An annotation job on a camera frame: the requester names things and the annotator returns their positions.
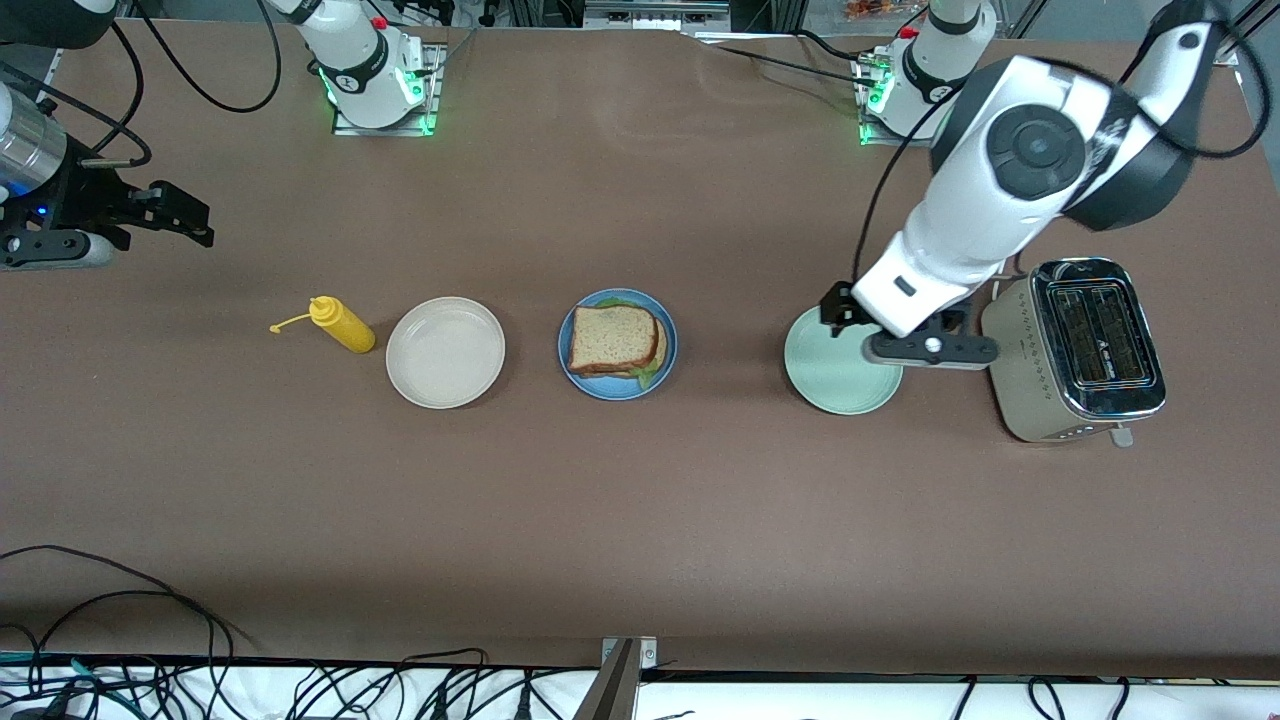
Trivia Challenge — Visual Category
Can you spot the brown bread slice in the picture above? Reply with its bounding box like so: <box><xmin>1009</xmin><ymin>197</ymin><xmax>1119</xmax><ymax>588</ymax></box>
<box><xmin>572</xmin><ymin>318</ymin><xmax>670</xmax><ymax>382</ymax></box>
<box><xmin>567</xmin><ymin>305</ymin><xmax>659</xmax><ymax>376</ymax></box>

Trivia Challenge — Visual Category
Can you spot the green lettuce leaf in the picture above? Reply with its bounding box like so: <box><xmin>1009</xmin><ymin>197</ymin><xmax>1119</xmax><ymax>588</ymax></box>
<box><xmin>597</xmin><ymin>296</ymin><xmax>663</xmax><ymax>391</ymax></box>

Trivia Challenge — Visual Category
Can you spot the yellow squeeze bottle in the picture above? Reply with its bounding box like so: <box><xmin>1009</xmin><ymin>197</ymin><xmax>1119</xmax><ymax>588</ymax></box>
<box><xmin>270</xmin><ymin>296</ymin><xmax>377</xmax><ymax>354</ymax></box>

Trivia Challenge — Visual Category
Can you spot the mint green plate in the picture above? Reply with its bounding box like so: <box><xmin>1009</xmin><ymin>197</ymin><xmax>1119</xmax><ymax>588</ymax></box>
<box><xmin>783</xmin><ymin>302</ymin><xmax>905</xmax><ymax>416</ymax></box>

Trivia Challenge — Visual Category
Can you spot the blue plate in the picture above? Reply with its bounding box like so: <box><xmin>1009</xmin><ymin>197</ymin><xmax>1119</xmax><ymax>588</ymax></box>
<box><xmin>557</xmin><ymin>288</ymin><xmax>679</xmax><ymax>402</ymax></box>

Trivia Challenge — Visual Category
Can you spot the beige plate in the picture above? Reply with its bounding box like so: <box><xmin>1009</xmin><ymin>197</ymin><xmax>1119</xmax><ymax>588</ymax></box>
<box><xmin>385</xmin><ymin>296</ymin><xmax>507</xmax><ymax>410</ymax></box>

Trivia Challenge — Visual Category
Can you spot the beige chrome toaster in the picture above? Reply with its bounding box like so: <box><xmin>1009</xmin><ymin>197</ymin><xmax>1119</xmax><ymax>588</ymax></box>
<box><xmin>980</xmin><ymin>257</ymin><xmax>1169</xmax><ymax>448</ymax></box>

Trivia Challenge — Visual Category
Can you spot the white sheet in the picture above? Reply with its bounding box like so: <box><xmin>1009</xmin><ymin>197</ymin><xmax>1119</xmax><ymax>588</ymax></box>
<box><xmin>0</xmin><ymin>662</ymin><xmax>1280</xmax><ymax>720</ymax></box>

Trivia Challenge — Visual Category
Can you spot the grey metal bar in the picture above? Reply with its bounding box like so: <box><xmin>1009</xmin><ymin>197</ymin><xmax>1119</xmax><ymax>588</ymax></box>
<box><xmin>573</xmin><ymin>640</ymin><xmax>638</xmax><ymax>720</ymax></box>

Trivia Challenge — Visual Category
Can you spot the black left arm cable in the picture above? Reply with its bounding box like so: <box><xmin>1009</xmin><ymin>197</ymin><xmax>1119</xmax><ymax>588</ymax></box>
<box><xmin>852</xmin><ymin>85</ymin><xmax>1006</xmax><ymax>286</ymax></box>

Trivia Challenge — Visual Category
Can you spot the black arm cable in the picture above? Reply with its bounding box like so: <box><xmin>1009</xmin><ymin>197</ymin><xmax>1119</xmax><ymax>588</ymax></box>
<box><xmin>852</xmin><ymin>85</ymin><xmax>1006</xmax><ymax>286</ymax></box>
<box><xmin>110</xmin><ymin>0</ymin><xmax>283</xmax><ymax>113</ymax></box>

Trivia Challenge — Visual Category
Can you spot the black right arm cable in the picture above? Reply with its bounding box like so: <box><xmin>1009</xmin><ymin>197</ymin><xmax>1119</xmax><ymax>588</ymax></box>
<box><xmin>110</xmin><ymin>0</ymin><xmax>283</xmax><ymax>113</ymax></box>

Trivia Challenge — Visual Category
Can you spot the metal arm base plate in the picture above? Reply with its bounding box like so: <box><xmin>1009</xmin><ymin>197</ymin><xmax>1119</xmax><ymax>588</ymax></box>
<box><xmin>332</xmin><ymin>42</ymin><xmax>446</xmax><ymax>137</ymax></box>
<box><xmin>858</xmin><ymin>50</ymin><xmax>946</xmax><ymax>149</ymax></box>

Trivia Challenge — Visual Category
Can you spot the grey network switch box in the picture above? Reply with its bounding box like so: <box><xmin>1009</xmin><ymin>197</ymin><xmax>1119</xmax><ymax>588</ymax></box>
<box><xmin>585</xmin><ymin>0</ymin><xmax>731</xmax><ymax>31</ymax></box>

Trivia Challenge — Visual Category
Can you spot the small metal bracket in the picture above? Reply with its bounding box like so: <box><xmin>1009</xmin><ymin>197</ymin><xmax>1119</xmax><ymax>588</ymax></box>
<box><xmin>600</xmin><ymin>637</ymin><xmax>658</xmax><ymax>669</ymax></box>

